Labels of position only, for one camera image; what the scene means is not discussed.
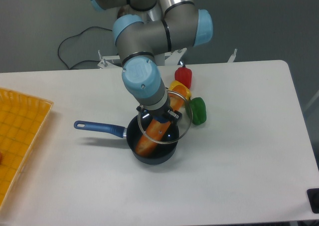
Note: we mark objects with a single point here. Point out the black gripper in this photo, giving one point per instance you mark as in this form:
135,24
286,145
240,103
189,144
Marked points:
164,112

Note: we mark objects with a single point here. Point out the glass lid with blue knob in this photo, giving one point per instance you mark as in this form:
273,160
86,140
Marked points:
154,128

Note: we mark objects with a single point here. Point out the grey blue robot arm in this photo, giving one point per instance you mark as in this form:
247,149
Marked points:
140,74

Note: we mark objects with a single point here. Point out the toy baguette bread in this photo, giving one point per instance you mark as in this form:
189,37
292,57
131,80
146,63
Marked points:
158,136

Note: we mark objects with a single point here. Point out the yellow toy bell pepper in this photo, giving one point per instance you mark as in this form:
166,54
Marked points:
180,88

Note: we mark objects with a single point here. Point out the green toy bell pepper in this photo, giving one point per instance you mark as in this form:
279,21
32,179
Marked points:
198,108

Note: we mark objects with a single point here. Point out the red toy bell pepper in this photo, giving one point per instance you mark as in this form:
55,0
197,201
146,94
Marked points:
184,76

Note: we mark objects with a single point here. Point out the yellow plastic basket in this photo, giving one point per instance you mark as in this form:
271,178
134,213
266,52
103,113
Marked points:
21,118

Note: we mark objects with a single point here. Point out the black device at table edge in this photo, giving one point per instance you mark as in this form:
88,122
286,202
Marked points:
313,196

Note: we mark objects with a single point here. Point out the dark pot with blue handle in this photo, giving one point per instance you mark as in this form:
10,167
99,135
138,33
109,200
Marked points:
154,153

